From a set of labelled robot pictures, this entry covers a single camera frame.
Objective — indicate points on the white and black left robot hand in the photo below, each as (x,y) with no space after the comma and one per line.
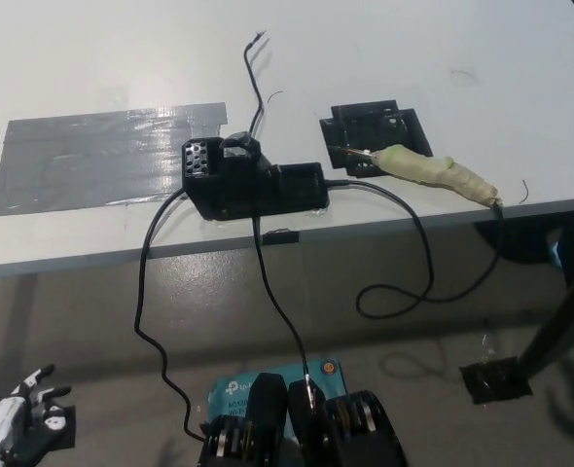
(5,413)

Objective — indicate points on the black soldering station base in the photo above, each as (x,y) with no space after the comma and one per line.
(248,190)

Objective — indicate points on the black stand leg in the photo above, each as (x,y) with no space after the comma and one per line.
(554,335)

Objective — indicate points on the teal tp-link box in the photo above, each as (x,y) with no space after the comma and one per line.
(233,389)

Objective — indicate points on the small black tape strip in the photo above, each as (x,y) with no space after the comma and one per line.
(282,237)

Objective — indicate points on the black table support frame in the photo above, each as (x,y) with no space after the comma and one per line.
(515,243)

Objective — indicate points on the grey duct tape patch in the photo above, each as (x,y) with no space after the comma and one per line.
(97,155)

